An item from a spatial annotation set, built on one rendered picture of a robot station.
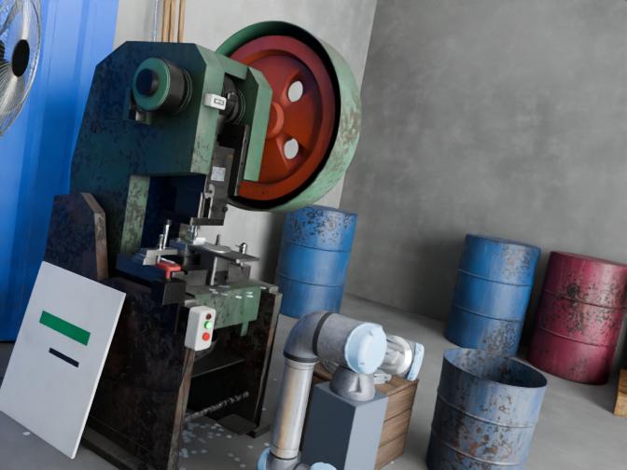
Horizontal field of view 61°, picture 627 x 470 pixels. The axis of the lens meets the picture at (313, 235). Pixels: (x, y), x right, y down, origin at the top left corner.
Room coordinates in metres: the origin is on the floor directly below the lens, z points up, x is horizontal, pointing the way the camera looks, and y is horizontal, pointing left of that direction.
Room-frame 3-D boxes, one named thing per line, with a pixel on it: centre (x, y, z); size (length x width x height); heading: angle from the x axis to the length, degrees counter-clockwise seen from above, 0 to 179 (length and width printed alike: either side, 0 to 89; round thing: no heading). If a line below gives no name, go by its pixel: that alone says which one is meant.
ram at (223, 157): (2.07, 0.44, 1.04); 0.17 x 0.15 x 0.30; 60
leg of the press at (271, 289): (2.39, 0.46, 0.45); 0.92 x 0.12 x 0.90; 60
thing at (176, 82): (1.89, 0.62, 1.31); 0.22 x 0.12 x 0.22; 60
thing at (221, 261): (2.00, 0.32, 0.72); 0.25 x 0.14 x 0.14; 60
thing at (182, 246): (2.09, 0.47, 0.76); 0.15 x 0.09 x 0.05; 150
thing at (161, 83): (2.09, 0.48, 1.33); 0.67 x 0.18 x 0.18; 150
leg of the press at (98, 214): (1.93, 0.73, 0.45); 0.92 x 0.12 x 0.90; 60
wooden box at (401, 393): (2.18, -0.28, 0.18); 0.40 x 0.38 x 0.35; 52
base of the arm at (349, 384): (1.69, -0.22, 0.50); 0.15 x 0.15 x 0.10
